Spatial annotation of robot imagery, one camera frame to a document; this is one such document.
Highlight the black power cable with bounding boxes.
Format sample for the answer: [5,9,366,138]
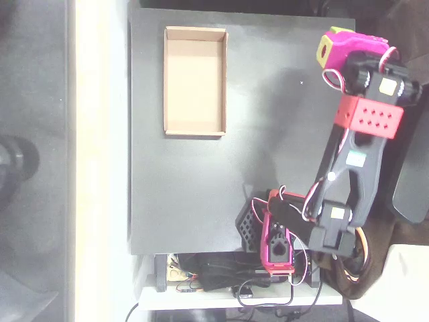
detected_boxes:
[125,301,140,322]

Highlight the black office chair part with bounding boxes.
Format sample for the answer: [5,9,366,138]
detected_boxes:
[388,97,429,225]

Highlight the small circuit board with wires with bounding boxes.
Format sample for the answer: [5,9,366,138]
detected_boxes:
[176,282,204,294]

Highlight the black cable bundle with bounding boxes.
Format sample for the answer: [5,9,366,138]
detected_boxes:
[196,253,273,292]

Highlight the brown cloth with snap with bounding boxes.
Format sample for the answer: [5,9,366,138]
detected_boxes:
[314,214,429,300]

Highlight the black plug adapter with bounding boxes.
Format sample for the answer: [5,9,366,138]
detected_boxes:
[233,284,254,299]

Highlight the light wooden piece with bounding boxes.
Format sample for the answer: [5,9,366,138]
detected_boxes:
[167,264,187,281]

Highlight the white fabric sheet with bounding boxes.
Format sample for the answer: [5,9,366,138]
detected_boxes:
[350,244,429,322]

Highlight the shallow cardboard box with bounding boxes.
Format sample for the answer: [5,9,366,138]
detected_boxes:
[163,25,229,138]

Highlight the white shelf board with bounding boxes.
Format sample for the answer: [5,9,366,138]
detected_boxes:
[139,284,343,311]

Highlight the black lattice base mount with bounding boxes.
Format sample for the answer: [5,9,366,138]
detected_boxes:
[235,201,266,253]

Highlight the orange cable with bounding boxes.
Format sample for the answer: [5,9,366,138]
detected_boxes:
[355,226,371,282]

